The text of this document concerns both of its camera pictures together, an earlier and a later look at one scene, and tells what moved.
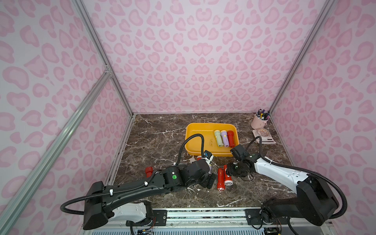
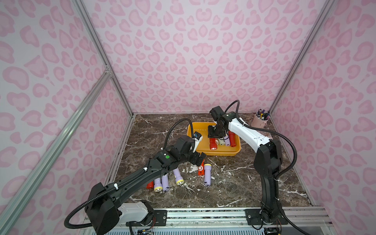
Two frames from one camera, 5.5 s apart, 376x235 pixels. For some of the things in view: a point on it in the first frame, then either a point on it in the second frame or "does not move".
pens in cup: (261, 114) does not move
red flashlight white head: (228, 181) to (213, 144)
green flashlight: (219, 139) does not move
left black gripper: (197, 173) to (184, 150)
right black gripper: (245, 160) to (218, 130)
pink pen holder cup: (257, 123) does not move
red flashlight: (230, 134) does not move
